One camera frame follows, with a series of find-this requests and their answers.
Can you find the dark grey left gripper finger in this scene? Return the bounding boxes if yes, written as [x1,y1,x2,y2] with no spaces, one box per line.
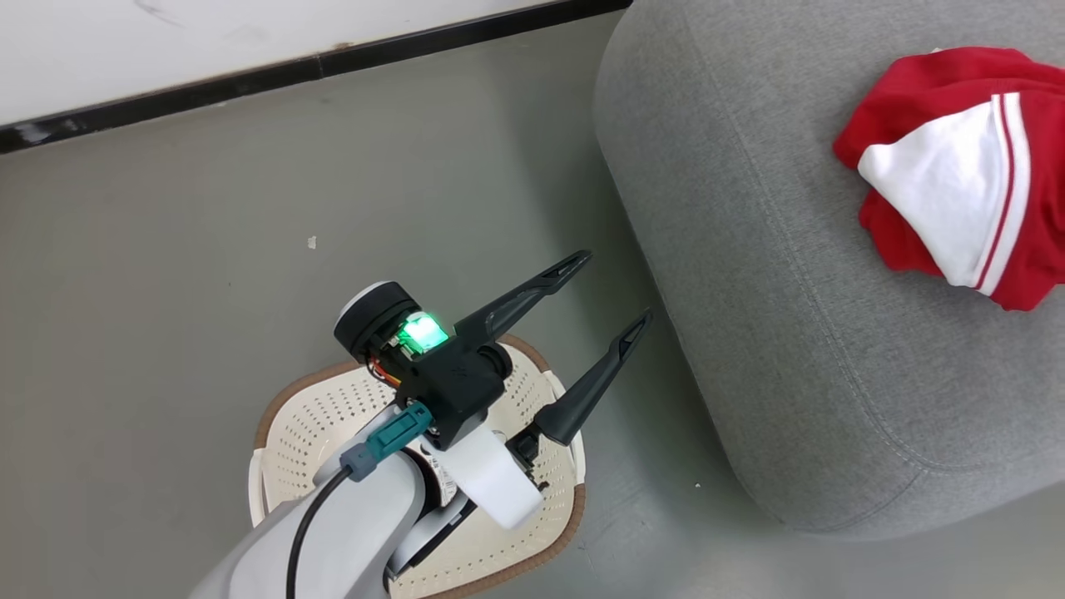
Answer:
[532,309,653,447]
[454,250,593,347]

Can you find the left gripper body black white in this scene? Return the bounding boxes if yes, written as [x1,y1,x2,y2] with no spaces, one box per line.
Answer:
[333,281,550,530]

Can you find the red jersey with white stripes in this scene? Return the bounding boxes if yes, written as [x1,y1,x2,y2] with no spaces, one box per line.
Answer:
[857,92,1065,313]

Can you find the grey fabric sofa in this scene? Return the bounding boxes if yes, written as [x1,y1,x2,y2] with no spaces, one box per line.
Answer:
[593,0,1065,542]

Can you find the cream perforated laundry basket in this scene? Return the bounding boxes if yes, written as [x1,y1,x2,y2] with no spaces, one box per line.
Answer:
[248,333,587,599]

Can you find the black baseboard strip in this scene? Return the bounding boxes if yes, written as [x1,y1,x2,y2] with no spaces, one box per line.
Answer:
[0,0,633,156]

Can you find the black cable with teal plug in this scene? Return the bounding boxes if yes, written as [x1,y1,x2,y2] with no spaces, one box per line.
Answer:
[285,403,434,599]

